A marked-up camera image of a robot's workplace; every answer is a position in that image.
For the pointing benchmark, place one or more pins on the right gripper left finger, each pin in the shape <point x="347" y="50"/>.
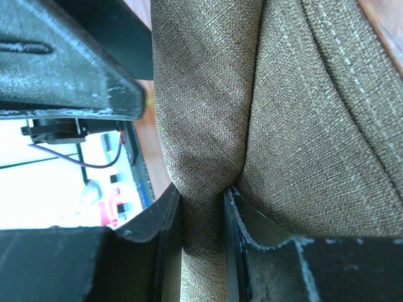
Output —
<point x="140" y="261"/>

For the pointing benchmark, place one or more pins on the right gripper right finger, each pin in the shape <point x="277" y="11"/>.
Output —
<point x="264" y="262"/>

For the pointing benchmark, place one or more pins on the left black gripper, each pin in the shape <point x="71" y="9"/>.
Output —
<point x="73" y="59"/>

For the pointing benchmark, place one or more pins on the brown cloth napkin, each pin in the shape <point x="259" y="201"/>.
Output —
<point x="295" y="102"/>

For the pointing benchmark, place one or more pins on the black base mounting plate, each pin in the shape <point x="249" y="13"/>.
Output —
<point x="137" y="165"/>

